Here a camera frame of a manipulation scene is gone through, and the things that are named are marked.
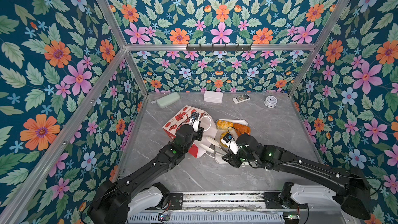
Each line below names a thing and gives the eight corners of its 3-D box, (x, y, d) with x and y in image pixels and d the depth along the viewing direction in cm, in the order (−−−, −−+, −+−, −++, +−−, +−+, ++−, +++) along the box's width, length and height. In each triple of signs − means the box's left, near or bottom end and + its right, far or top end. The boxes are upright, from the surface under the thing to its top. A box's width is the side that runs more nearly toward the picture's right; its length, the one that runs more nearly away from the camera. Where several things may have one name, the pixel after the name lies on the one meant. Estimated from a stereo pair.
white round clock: (265, 108, 114) (267, 103, 110) (263, 100, 119) (265, 95, 115) (276, 108, 114) (278, 103, 110) (273, 100, 119) (275, 95, 115)
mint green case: (160, 109, 111) (159, 107, 110) (155, 103, 115) (154, 101, 113) (182, 98, 119) (181, 96, 117) (177, 92, 123) (176, 90, 121)
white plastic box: (203, 103, 116) (203, 98, 112) (204, 95, 121) (203, 90, 117) (222, 103, 116) (223, 98, 112) (222, 95, 121) (222, 90, 117)
